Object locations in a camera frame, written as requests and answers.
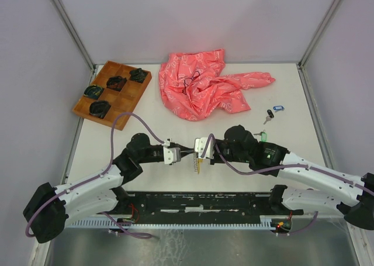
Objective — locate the white cable duct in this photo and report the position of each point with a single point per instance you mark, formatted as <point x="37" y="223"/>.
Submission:
<point x="103" y="222"/>

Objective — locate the key with black head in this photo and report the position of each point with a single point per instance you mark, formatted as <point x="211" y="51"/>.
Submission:
<point x="269" y="116"/>

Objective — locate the right aluminium frame post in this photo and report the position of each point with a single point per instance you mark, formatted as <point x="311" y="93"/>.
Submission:
<point x="322" y="27"/>

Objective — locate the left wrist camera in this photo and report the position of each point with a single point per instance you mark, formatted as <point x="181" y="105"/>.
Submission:
<point x="171" y="152"/>

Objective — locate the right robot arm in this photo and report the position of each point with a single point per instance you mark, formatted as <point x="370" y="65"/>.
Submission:
<point x="330" y="191"/>

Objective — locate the aluminium frame post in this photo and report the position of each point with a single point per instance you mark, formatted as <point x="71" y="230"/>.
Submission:
<point x="322" y="27"/>
<point x="60" y="8"/>

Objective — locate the pink patterned cloth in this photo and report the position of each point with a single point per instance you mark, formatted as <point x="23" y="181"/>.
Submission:
<point x="211" y="90"/>

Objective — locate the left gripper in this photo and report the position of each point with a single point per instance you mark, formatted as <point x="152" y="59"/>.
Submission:
<point x="184" y="151"/>

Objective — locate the wooden compartment tray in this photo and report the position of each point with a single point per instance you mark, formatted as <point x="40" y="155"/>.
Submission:
<point x="123" y="101"/>

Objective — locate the left aluminium frame post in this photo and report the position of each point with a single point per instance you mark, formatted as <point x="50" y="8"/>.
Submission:
<point x="60" y="8"/>

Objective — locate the dark green rolled item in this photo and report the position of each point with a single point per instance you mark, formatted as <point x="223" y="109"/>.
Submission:
<point x="93" y="92"/>

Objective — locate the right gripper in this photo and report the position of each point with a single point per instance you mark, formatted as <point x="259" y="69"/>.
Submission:
<point x="215" y="160"/>

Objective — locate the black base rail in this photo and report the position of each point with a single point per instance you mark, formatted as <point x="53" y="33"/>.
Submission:
<point x="201" y="207"/>

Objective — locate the dark rolled item bottom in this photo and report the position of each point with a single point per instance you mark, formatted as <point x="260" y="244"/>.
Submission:
<point x="99" y="109"/>

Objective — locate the eyeglasses on cloth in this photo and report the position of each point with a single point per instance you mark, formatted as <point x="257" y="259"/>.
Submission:
<point x="188" y="80"/>

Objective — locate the large keyring with yellow handle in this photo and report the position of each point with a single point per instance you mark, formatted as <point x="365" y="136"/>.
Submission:
<point x="197" y="163"/>

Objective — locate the dark rolled item middle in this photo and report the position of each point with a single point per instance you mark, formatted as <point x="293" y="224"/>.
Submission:
<point x="116" y="83"/>

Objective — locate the key with green tag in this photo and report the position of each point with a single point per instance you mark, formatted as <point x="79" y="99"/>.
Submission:
<point x="262" y="135"/>

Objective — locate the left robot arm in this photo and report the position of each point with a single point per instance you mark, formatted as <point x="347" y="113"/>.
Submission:
<point x="52" y="208"/>

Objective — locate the dark rolled item top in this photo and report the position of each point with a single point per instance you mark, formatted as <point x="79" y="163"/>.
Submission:
<point x="138" y="75"/>

